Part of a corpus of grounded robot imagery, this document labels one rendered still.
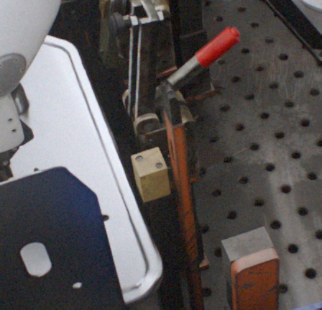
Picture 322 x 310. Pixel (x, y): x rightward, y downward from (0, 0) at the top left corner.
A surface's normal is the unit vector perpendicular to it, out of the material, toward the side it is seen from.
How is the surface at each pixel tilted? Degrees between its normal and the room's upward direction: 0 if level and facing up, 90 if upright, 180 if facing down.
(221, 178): 0
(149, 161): 0
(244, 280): 90
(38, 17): 82
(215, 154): 0
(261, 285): 90
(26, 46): 92
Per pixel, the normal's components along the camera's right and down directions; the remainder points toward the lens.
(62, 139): -0.09, -0.62
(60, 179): 0.32, 0.73
